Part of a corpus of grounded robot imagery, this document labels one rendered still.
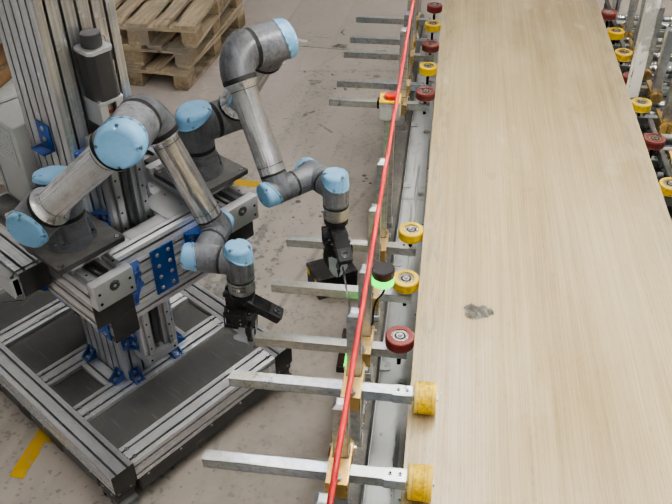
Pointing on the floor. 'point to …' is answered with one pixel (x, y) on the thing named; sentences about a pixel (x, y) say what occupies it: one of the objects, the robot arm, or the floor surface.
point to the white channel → (642, 47)
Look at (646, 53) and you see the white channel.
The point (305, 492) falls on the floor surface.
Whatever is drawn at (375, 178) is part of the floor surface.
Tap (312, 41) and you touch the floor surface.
